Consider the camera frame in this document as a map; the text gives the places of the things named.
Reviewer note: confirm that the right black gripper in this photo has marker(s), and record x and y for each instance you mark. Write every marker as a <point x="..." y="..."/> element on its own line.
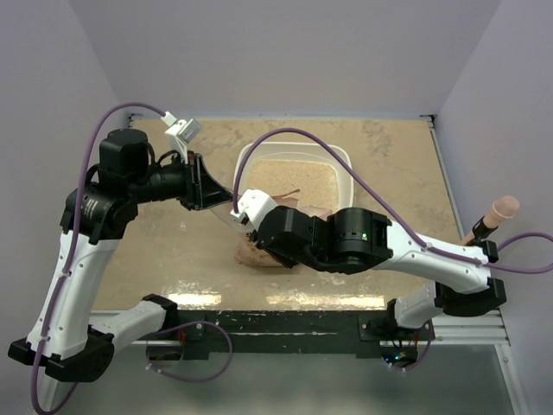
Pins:
<point x="289" y="260"/>

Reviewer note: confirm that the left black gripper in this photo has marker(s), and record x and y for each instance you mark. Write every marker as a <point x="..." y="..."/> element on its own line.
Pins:
<point x="201" y="190"/>

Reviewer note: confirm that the orange cat litter bag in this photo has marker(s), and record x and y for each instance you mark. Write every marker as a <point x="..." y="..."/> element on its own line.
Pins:
<point x="247" y="254"/>

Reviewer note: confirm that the white litter box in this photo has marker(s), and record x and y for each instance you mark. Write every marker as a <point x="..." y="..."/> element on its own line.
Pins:
<point x="280" y="167"/>

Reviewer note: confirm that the beige litter scoop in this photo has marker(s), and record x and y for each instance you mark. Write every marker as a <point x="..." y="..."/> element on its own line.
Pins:
<point x="501" y="210"/>

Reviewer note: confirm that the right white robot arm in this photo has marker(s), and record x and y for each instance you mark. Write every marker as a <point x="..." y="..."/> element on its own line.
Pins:
<point x="355" y="240"/>

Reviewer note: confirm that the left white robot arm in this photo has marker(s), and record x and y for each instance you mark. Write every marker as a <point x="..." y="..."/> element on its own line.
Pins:
<point x="63" y="341"/>

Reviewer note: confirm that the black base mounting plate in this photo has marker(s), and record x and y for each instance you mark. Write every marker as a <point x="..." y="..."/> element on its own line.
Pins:
<point x="365" y="334"/>

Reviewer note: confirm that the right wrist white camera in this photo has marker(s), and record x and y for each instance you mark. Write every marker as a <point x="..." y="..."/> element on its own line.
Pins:
<point x="253" y="206"/>

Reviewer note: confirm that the wrist white camera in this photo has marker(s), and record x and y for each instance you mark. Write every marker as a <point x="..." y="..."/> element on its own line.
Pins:
<point x="180" y="133"/>
<point x="253" y="206"/>

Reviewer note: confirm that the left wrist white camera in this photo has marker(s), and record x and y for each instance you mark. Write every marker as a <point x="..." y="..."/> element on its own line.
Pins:
<point x="180" y="133"/>

